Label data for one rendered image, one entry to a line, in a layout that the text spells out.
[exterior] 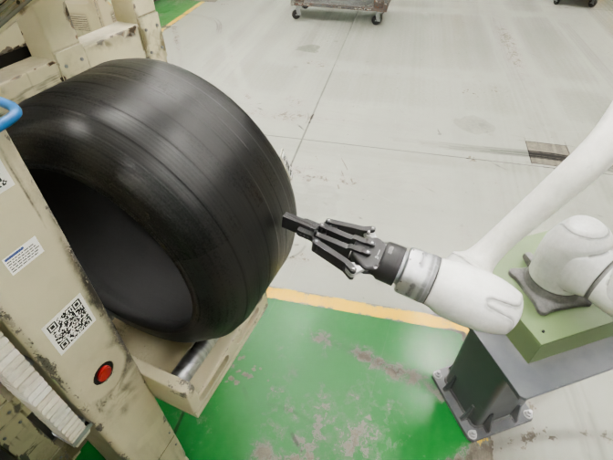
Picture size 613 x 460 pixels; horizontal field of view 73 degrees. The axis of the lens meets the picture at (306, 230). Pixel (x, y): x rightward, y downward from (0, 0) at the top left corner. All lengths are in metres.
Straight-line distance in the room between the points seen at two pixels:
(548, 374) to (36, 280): 1.30
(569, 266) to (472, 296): 0.64
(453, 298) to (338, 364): 1.36
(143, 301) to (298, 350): 1.07
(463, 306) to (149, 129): 0.58
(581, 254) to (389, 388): 1.05
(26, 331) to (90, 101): 0.36
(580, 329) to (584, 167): 0.70
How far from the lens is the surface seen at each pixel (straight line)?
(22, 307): 0.70
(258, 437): 1.91
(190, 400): 0.98
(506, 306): 0.76
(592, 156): 0.87
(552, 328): 1.42
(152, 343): 1.22
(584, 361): 1.54
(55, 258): 0.70
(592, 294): 1.36
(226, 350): 1.09
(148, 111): 0.73
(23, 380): 0.79
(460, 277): 0.74
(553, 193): 0.88
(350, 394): 1.98
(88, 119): 0.73
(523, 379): 1.42
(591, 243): 1.32
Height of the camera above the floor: 1.78
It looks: 43 degrees down
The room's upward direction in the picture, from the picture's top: straight up
